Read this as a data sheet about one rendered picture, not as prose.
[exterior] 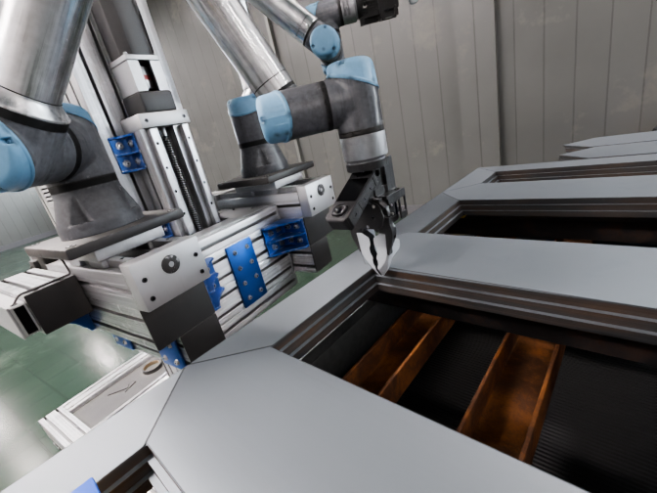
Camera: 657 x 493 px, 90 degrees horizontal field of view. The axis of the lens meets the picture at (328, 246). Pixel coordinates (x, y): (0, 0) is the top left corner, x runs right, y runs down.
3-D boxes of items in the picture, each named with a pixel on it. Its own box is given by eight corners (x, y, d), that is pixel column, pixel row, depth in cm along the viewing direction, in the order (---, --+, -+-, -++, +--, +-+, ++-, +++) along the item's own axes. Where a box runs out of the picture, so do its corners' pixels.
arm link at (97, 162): (127, 169, 71) (99, 102, 66) (91, 177, 58) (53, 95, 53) (71, 182, 70) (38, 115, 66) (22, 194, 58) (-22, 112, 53)
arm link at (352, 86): (318, 71, 55) (368, 60, 55) (331, 139, 58) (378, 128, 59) (322, 62, 47) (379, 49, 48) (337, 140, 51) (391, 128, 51)
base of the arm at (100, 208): (50, 241, 67) (23, 193, 63) (123, 216, 78) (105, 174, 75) (79, 242, 58) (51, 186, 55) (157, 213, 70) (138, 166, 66)
